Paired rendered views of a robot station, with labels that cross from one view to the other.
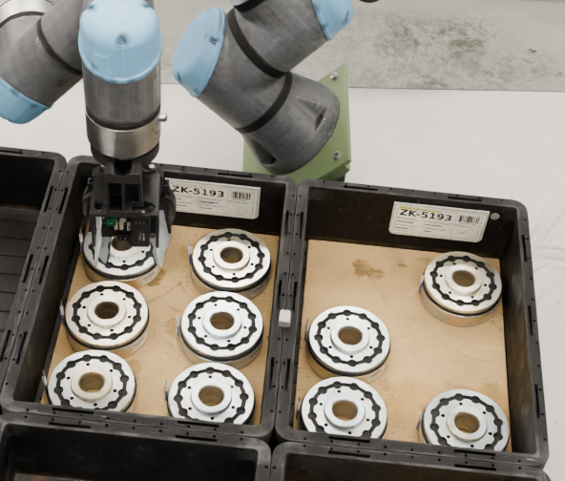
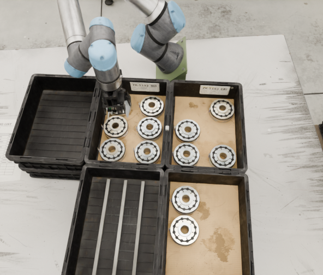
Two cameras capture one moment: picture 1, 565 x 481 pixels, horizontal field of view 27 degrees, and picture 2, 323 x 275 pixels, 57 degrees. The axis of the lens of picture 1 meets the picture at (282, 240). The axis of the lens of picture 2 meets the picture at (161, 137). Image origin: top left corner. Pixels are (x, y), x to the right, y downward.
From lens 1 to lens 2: 29 cm
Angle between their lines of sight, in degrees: 15
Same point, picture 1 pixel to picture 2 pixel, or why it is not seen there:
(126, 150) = (110, 89)
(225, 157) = (150, 66)
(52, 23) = (82, 47)
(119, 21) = (101, 51)
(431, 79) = (215, 24)
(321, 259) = (179, 102)
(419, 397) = (209, 146)
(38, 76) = (81, 64)
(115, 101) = (103, 76)
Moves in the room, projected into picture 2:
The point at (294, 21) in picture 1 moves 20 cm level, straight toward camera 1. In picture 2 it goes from (166, 28) to (163, 66)
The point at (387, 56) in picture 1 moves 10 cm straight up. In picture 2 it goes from (202, 18) to (203, 9)
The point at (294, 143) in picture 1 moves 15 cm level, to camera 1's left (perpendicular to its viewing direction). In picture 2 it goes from (169, 65) to (137, 63)
